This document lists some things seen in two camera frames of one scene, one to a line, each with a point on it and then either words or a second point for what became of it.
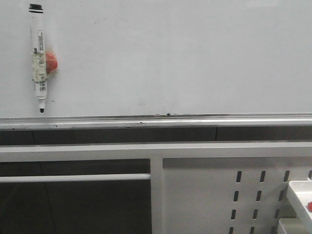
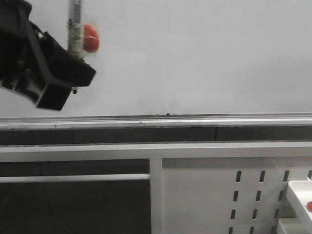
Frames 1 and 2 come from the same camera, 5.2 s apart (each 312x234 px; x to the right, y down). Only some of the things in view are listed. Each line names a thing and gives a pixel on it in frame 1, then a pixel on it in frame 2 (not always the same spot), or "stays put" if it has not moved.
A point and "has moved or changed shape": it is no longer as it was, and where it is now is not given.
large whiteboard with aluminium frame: [152, 64] stays put
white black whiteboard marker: [38, 54] has moved or changed shape
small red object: [309, 206] stays put
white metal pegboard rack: [236, 187] stays put
